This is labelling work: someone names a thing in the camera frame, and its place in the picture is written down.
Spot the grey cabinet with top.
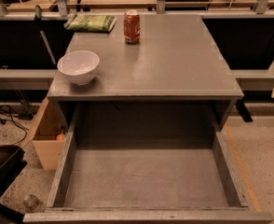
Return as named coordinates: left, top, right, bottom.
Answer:
left=48, top=14, right=243, bottom=126

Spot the open grey top drawer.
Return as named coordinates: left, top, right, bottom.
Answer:
left=24, top=102, right=273, bottom=224

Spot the orange soda can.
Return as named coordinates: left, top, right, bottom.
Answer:
left=123, top=9, right=140, bottom=44

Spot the green chip bag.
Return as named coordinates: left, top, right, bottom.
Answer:
left=63, top=14, right=116, bottom=33

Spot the white bowl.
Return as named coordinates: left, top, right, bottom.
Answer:
left=57, top=50, right=100, bottom=85

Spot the small orange ball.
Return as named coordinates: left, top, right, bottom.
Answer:
left=56, top=133, right=64, bottom=141

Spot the wooden box on floor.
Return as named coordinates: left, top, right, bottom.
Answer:
left=33, top=98, right=64, bottom=171

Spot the clear glass jar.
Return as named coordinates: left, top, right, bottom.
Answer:
left=23, top=194, right=45, bottom=213

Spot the green handled tool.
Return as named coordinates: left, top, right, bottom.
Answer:
left=34, top=5, right=56, bottom=65

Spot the black floor cable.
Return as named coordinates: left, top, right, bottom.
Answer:
left=0, top=81, right=30, bottom=146

